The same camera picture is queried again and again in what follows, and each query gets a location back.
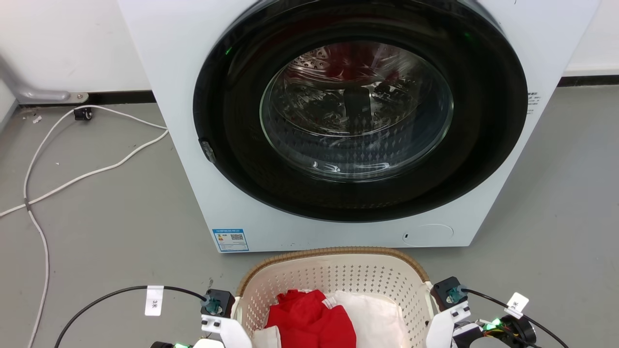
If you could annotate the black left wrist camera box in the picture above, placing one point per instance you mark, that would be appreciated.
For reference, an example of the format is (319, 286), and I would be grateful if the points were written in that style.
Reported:
(222, 298)

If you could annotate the white garment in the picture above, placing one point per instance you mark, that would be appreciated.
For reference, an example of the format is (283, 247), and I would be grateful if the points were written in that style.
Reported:
(377, 319)

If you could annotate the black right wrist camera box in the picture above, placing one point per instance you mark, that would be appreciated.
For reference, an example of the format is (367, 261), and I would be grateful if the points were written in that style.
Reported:
(442, 290)

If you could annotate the small white folded cloth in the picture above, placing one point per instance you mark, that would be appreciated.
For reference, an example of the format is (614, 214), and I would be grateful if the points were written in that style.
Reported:
(267, 338)

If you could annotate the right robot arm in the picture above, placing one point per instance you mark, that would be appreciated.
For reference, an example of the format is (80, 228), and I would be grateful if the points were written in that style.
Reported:
(512, 333)

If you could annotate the blue energy label sticker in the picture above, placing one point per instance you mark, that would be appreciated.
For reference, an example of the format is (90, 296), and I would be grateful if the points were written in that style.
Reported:
(230, 240)

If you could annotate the red garment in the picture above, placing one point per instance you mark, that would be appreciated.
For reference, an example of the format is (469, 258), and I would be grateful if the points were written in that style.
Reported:
(309, 324)

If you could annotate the round white service hatch cover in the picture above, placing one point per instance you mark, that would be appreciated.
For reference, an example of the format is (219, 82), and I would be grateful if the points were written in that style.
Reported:
(430, 234)

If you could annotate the cream perforated laundry basket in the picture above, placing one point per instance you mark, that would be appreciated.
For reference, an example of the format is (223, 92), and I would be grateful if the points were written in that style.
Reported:
(338, 275)

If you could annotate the grey washer door latch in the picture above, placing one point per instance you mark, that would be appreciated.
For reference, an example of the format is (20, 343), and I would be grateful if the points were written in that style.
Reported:
(208, 151)

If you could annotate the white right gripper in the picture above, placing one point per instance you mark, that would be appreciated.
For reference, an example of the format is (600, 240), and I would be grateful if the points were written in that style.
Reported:
(442, 331)

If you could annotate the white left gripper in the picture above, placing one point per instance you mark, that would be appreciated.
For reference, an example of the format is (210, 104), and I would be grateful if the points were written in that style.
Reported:
(232, 333)

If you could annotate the small printed text sticker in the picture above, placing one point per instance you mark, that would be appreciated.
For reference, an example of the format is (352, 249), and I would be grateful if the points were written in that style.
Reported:
(532, 101)

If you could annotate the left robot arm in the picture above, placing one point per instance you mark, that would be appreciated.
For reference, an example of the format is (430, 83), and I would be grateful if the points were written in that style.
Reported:
(205, 344)

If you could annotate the white front-load washing machine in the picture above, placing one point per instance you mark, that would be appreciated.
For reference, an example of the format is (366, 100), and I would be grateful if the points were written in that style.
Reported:
(164, 72)

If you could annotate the round black glass washer door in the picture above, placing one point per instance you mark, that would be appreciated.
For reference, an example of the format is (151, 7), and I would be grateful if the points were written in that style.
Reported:
(488, 121)

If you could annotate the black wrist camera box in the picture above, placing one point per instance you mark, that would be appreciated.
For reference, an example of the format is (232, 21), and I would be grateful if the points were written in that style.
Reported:
(222, 298)
(442, 290)

